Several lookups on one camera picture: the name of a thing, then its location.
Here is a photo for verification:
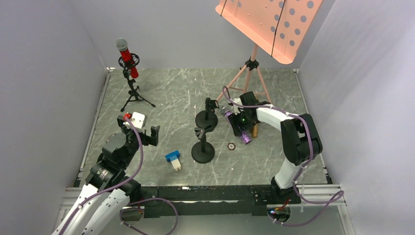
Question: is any blue white toy brick block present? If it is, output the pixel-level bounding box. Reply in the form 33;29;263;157
165;150;182;171

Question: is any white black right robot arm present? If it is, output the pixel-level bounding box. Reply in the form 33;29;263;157
227;92;323;190

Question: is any black tripod shock mount stand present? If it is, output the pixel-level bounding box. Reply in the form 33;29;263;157
118;53;156;112

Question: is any purple glitter microphone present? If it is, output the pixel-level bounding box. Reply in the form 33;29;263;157
219;106;251;144

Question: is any black round-base clip mic stand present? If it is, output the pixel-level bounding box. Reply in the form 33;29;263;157
195;97;219;128

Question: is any brown poker chip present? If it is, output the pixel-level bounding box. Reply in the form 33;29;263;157
227;143;235;151

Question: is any gold microphone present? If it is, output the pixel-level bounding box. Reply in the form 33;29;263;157
251;125;258;138

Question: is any black round-base fork mic stand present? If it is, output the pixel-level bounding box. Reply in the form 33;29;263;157
191;125;215;164

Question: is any red glitter microphone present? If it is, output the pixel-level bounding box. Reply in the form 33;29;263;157
115;38;140;79

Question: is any pink music stand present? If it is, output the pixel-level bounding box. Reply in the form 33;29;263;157
215;0;323;101

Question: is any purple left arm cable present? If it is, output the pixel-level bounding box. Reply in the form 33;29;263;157
60;117;179;235

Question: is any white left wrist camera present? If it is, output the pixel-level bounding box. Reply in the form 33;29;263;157
123;112;147;132

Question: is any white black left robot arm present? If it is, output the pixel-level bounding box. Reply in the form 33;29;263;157
53;112;160;235

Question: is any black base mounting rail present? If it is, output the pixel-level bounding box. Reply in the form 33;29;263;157
128;185;296;218

